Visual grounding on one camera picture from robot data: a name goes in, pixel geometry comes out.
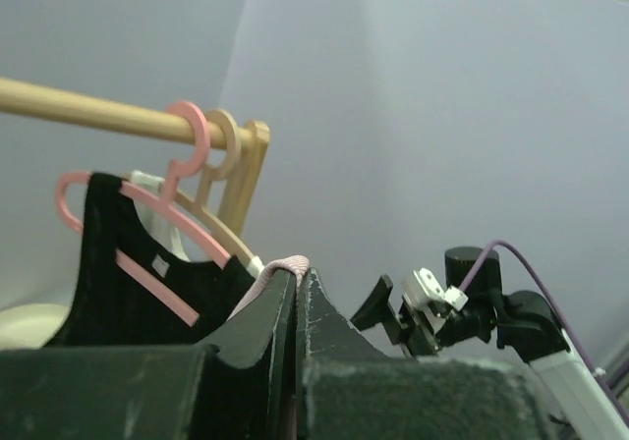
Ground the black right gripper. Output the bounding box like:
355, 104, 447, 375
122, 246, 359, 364
296, 247, 502, 440

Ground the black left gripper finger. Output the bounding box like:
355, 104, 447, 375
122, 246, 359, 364
194, 270, 297, 439

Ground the pink tank top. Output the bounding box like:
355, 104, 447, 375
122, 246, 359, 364
228, 253, 312, 323

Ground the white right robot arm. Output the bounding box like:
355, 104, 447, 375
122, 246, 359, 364
291, 241, 628, 439

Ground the black tank top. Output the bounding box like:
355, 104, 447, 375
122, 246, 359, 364
47, 173, 255, 347

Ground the beige hanger right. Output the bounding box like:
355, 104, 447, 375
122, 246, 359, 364
188, 109, 257, 241

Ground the white tank top right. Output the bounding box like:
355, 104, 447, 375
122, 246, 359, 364
122, 170, 264, 278

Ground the pink hanger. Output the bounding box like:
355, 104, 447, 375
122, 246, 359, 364
53, 99, 232, 327

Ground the wooden clothes rack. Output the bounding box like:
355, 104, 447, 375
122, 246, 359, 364
1, 78, 270, 235

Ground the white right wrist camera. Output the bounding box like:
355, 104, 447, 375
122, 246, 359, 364
402, 268, 469, 310

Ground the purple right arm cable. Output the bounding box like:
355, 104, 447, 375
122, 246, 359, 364
459, 238, 629, 402

